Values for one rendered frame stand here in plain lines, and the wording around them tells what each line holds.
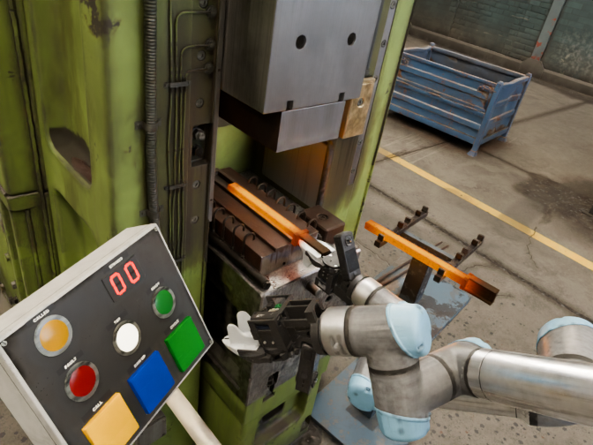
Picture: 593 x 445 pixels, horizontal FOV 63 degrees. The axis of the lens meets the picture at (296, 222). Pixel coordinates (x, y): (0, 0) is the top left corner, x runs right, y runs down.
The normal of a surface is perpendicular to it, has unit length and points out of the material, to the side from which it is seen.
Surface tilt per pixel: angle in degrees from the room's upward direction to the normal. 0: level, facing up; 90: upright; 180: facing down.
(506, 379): 71
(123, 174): 90
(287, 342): 60
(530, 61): 90
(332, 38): 90
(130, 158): 90
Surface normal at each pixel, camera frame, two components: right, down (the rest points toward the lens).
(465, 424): 0.15, -0.83
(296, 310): -0.39, 0.46
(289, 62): 0.66, 0.49
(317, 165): -0.73, 0.27
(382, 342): -0.47, 0.13
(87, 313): 0.86, -0.13
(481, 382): -0.86, 0.10
